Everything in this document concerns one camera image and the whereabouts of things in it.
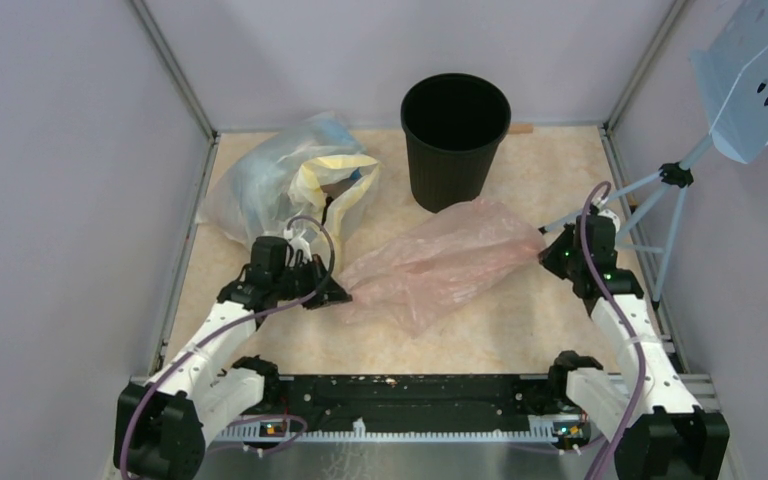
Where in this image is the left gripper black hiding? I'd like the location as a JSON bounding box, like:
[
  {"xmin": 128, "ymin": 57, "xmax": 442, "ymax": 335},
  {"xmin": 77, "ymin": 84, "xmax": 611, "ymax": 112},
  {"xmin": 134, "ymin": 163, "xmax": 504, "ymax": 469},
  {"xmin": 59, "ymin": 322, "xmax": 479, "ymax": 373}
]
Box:
[{"xmin": 273, "ymin": 253, "xmax": 352, "ymax": 310}]

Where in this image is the pink plastic trash bag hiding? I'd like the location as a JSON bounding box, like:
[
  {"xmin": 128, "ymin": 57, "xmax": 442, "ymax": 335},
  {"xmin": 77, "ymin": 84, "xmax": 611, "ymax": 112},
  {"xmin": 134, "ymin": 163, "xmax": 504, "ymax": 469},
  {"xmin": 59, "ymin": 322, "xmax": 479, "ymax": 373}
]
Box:
[{"xmin": 338, "ymin": 198, "xmax": 546, "ymax": 337}]

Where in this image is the clear yellow-rimmed trash bag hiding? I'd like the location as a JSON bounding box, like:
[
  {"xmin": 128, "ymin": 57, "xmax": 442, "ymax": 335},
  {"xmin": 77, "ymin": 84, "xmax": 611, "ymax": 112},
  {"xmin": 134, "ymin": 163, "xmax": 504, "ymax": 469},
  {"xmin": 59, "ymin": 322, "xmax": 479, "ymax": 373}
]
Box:
[{"xmin": 197, "ymin": 112, "xmax": 382, "ymax": 261}]

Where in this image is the black plastic trash bin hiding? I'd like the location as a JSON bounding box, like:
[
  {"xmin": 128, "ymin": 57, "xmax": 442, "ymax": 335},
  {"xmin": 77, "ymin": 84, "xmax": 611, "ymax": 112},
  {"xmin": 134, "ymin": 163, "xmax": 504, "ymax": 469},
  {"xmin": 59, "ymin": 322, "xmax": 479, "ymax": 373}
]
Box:
[{"xmin": 400, "ymin": 73, "xmax": 511, "ymax": 213}]

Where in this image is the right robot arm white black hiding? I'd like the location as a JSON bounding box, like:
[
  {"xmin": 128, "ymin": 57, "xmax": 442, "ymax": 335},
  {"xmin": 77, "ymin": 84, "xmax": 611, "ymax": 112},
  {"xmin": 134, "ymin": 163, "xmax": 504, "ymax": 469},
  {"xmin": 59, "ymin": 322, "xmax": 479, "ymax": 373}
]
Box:
[{"xmin": 539, "ymin": 213, "xmax": 730, "ymax": 479}]

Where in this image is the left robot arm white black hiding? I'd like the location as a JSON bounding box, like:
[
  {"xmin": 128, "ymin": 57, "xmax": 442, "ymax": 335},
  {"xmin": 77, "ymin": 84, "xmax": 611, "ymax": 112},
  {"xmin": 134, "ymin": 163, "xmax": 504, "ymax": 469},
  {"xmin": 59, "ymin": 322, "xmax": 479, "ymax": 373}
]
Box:
[{"xmin": 113, "ymin": 236, "xmax": 351, "ymax": 479}]

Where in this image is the light blue tripod stand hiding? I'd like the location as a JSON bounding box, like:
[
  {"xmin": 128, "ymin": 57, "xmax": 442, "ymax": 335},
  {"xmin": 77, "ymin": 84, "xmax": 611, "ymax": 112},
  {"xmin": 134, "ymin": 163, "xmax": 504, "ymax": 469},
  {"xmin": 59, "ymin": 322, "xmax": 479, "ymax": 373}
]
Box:
[{"xmin": 540, "ymin": 135, "xmax": 715, "ymax": 311}]

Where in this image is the small wooden block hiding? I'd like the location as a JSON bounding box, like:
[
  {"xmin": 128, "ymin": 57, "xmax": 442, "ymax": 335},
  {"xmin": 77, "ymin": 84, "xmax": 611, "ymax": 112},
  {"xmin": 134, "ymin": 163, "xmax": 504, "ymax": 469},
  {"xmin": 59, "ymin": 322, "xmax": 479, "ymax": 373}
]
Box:
[{"xmin": 508, "ymin": 123, "xmax": 534, "ymax": 135}]

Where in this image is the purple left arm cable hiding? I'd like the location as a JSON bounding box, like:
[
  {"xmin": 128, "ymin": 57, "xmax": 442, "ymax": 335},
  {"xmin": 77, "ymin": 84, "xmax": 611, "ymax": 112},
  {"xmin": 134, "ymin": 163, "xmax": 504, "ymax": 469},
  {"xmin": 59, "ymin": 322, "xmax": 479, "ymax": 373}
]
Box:
[{"xmin": 118, "ymin": 214, "xmax": 338, "ymax": 480}]

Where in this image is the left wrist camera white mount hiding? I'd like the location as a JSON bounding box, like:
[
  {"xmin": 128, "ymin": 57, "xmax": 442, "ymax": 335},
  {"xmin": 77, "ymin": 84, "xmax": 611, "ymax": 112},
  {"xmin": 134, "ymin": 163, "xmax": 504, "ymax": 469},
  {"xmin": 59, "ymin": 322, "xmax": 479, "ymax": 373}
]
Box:
[{"xmin": 283, "ymin": 228, "xmax": 318, "ymax": 260}]

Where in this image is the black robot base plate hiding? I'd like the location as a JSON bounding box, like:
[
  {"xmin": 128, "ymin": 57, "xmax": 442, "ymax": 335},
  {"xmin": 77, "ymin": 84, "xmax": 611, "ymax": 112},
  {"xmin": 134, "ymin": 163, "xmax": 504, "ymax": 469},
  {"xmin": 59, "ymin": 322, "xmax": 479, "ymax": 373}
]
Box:
[{"xmin": 246, "ymin": 374, "xmax": 582, "ymax": 433}]

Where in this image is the white toothed cable rail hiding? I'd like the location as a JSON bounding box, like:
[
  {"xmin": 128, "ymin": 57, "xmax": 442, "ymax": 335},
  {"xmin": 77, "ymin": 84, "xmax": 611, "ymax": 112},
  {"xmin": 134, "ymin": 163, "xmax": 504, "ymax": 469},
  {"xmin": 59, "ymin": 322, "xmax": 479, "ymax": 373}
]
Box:
[{"xmin": 215, "ymin": 420, "xmax": 557, "ymax": 444}]

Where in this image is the aluminium frame rail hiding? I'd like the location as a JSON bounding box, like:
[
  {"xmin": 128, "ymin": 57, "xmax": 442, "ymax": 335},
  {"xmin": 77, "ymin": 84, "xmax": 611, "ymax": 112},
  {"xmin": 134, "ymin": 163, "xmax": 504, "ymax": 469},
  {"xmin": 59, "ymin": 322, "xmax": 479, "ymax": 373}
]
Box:
[{"xmin": 126, "ymin": 0, "xmax": 218, "ymax": 143}]

